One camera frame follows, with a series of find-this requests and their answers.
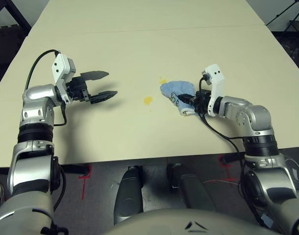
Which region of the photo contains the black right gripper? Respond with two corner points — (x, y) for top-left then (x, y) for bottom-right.
(178, 89), (212, 113)

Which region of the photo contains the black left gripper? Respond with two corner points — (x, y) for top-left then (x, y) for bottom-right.
(66, 70), (119, 105)

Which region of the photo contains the light blue rag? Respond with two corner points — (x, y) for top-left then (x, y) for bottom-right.
(160, 80), (201, 116)

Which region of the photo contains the grey right robot leg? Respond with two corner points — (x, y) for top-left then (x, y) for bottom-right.
(166, 163), (216, 212)

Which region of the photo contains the grey robot leg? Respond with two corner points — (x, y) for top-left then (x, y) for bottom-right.
(166, 163), (216, 212)
(114, 165), (144, 225)

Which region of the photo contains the black foam floor mat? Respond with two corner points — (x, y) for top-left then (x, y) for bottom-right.
(0, 24), (30, 93)

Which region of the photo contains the grey left robot leg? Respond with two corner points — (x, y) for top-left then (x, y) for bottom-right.
(114, 165), (144, 225)

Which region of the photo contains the beige robot torso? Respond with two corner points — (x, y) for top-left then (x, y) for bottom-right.
(105, 208), (275, 235)

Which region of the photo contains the black tripod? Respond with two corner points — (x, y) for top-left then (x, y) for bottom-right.
(266, 0), (299, 32)

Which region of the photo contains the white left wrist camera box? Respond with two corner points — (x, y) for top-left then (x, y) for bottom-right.
(51, 52), (78, 105)

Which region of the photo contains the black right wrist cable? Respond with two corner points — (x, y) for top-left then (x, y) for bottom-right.
(198, 77), (248, 177)

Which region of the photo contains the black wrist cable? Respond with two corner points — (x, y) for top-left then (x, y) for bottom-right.
(198, 77), (248, 177)
(25, 49), (68, 127)

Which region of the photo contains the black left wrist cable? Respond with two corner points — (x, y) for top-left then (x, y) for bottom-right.
(25, 49), (68, 127)

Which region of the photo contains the thin white floor wire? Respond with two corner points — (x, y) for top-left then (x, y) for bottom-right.
(203, 178), (240, 186)

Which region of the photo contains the black metal frame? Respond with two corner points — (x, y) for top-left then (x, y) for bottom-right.
(0, 0), (32, 37)

